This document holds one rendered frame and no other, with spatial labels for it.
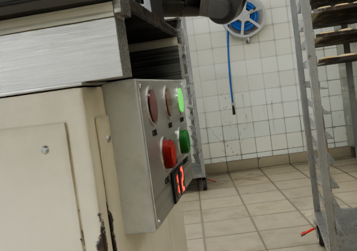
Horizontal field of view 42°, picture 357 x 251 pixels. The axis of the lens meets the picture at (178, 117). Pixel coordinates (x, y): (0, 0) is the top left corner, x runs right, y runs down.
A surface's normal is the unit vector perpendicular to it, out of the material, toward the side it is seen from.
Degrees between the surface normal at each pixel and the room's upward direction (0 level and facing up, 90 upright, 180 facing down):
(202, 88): 90
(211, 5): 104
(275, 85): 90
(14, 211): 90
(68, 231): 90
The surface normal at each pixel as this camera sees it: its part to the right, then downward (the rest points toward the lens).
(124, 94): -0.17, 0.07
